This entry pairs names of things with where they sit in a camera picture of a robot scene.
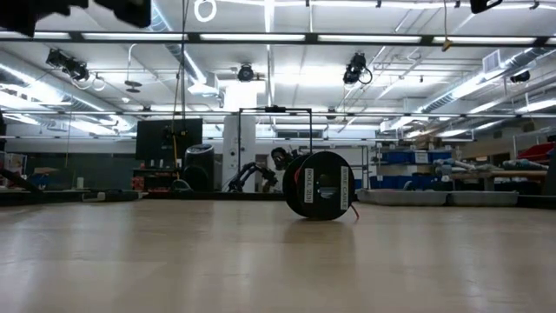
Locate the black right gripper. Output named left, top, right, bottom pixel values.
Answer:
left=469, top=0, right=504, bottom=14

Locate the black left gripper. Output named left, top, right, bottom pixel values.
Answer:
left=93, top=0, right=152, bottom=30

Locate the red cord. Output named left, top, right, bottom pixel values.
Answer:
left=294, top=166, right=361, bottom=220

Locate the black cord spool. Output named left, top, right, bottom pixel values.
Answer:
left=281, top=150, right=356, bottom=222

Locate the yellow hanging connector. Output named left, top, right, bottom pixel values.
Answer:
left=441, top=0, right=454, bottom=52

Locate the white ceiling vent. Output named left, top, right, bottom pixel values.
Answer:
left=482, top=49, right=501, bottom=74

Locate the black monitor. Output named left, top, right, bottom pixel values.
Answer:
left=136, top=117, right=204, bottom=161

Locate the red plastic bin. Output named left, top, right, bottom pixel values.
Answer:
left=516, top=142, right=556, bottom=164

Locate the black low shelf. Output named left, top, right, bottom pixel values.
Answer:
left=131, top=167, right=183, bottom=193

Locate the wooden work table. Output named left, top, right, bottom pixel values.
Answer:
left=451, top=169, right=548, bottom=192

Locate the black overhead rig beam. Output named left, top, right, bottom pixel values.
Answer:
left=0, top=29, right=556, bottom=45

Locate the blue storage bins shelf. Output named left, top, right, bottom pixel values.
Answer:
left=375, top=147, right=455, bottom=190

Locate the grey tool kit case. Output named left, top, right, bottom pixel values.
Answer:
left=354, top=188, right=520, bottom=207

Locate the black background robot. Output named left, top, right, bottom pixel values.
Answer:
left=228, top=147, right=305, bottom=193

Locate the person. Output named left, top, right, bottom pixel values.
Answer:
left=262, top=146, right=291, bottom=193

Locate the white hanging ring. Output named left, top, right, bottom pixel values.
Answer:
left=193, top=0, right=218, bottom=23

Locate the black ceiling camera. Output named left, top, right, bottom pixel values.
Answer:
left=236, top=63, right=255, bottom=83
left=45, top=47, right=91, bottom=83
left=341, top=51, right=374, bottom=86

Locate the yellow hanging cable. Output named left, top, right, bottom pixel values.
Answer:
left=171, top=132, right=181, bottom=182

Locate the black stand frame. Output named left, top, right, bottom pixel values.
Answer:
left=236, top=105, right=314, bottom=193

